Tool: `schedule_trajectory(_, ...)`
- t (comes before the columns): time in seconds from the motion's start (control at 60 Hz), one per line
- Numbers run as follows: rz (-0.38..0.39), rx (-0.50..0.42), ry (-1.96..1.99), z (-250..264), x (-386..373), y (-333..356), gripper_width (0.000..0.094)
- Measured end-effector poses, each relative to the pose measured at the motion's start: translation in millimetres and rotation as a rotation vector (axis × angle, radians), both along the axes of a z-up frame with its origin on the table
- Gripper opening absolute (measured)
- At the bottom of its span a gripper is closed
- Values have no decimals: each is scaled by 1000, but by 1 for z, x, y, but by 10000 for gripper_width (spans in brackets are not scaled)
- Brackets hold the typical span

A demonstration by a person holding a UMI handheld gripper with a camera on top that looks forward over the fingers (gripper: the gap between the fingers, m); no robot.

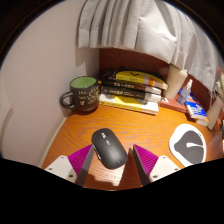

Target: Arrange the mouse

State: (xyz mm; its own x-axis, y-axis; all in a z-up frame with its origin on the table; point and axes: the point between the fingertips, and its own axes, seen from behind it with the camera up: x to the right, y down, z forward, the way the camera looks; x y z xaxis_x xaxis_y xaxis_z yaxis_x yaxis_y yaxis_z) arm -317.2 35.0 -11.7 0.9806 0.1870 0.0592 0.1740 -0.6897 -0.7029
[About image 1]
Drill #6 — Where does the white and grey mouse pad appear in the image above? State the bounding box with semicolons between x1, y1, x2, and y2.
168;123;208;168

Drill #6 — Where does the white pleated curtain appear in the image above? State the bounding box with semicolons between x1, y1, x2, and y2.
77;0;224;92

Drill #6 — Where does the dark mug with green inside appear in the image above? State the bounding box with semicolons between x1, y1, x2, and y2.
59;76;101;113

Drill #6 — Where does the white and yellow book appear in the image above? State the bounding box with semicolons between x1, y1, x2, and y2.
98;93;160;116

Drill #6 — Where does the white ceramic vase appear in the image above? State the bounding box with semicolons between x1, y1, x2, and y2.
206;94;224;131

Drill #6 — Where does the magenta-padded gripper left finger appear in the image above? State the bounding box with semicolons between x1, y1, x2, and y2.
44;144;95;187

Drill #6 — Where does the dark grey computer mouse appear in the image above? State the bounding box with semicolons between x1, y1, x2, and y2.
91;127;129;170

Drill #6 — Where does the small clear spray bottle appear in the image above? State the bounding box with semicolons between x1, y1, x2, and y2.
176;78;194;106

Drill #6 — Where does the yellow and black book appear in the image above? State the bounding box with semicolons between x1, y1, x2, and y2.
114;69;169;91

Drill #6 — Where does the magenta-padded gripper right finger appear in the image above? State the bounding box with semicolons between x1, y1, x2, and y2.
132;144;182;186

